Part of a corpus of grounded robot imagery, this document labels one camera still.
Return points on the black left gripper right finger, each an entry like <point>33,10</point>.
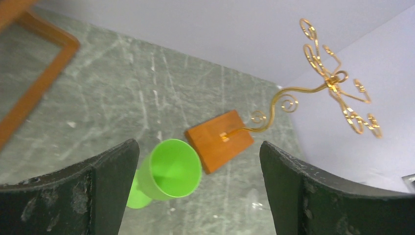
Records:
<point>306,200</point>

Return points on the green plastic wine glass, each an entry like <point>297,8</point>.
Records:
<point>172,170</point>

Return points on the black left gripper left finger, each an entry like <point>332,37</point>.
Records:
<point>86,198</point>

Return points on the gold wire wine glass rack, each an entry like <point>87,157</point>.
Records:
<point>220,139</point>

